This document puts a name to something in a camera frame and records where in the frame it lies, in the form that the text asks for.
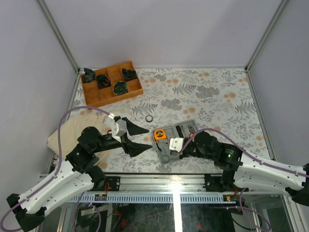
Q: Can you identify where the wooden compartment tray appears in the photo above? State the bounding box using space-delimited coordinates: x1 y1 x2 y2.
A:
81 61 143 107

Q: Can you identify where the beige cloth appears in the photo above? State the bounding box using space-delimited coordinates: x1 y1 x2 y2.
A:
47 114 111 170

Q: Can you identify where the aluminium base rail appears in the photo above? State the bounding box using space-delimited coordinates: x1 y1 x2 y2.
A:
36 173 297 203

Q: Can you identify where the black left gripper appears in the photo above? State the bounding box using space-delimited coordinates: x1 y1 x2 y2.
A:
94 119 155 157

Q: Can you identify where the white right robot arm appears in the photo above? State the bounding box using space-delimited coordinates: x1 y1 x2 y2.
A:
169 130 309 206

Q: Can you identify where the grey plastic tool case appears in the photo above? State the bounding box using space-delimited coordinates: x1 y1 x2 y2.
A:
151 119 197 164

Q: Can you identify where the dark rolled item far left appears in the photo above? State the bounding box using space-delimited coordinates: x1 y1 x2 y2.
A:
82 68 96 83

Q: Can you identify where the dark rolled item back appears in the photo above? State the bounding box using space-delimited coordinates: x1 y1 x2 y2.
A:
122 68 137 81

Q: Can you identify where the dark rolled item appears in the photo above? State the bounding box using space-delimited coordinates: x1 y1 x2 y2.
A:
122 68 137 81
82 68 96 83
96 74 111 89
113 81 127 96

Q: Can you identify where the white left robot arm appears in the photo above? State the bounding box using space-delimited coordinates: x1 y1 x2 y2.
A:
6 116 152 232

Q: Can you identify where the orange tape measure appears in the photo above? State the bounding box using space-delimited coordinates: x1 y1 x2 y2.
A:
154 129 169 152

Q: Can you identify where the dark rolled item centre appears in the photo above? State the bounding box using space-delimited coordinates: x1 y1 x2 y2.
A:
113 81 127 96

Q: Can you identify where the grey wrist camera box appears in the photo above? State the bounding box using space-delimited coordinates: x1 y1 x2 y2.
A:
112 117 127 144

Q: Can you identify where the black tape roll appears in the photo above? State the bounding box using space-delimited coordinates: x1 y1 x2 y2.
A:
145 115 153 122

